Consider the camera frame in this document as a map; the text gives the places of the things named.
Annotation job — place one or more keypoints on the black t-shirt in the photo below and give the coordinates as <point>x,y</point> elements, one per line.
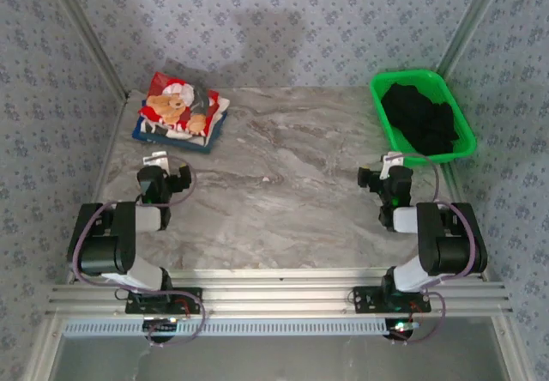
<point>422,117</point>

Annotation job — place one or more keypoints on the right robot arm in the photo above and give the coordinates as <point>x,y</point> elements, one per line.
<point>429,239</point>

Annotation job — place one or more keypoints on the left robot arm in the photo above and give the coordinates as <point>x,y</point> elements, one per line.
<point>124,235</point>

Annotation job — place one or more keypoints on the navy folded t-shirt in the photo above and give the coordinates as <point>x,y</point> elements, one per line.
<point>201,146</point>

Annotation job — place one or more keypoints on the red cartoon print folded t-shirt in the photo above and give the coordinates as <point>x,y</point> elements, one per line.
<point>171,104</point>

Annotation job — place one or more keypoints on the green plastic basket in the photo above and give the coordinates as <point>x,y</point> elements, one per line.
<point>465,138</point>

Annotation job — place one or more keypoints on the small controller board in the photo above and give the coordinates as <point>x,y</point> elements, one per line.
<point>161,323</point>
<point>406,325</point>

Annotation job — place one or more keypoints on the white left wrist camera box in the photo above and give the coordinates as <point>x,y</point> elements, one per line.
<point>155,159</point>

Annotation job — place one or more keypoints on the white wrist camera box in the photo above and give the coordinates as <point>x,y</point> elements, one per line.
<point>155,159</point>
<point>391,163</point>

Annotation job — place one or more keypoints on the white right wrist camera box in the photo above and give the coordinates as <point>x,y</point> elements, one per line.
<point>391,163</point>

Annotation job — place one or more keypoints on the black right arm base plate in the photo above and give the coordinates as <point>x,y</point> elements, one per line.
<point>369,299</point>

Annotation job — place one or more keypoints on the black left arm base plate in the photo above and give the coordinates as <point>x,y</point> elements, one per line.
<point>188,301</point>

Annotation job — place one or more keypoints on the aluminium mounting rail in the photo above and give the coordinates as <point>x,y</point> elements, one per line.
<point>274,293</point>

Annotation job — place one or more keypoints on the aluminium frame post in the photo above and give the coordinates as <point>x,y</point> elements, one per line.
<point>474,25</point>
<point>88,33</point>

